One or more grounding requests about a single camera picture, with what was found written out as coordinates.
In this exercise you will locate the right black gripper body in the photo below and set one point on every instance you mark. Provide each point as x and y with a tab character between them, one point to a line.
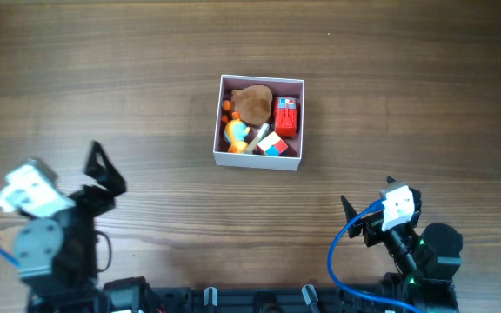
372	227

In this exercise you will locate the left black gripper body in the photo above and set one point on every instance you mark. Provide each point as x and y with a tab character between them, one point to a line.
90	201

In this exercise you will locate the colourful puzzle cube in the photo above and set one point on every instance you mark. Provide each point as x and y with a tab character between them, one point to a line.
272	145

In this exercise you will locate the white wooden rattle drum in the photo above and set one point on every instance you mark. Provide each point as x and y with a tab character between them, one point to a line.
262	132

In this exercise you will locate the red toy car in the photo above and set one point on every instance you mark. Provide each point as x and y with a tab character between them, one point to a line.
285	116

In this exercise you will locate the yellow blue rubber duck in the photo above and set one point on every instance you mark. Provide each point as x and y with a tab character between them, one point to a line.
235	132

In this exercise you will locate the brown plush toy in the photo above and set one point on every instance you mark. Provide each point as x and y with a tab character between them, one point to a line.
252	105

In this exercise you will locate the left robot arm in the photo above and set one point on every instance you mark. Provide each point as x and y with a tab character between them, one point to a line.
57	254

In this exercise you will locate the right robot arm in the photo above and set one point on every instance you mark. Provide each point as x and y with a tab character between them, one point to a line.
426	263

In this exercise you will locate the pink white open box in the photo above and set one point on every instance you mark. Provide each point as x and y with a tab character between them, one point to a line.
291	159

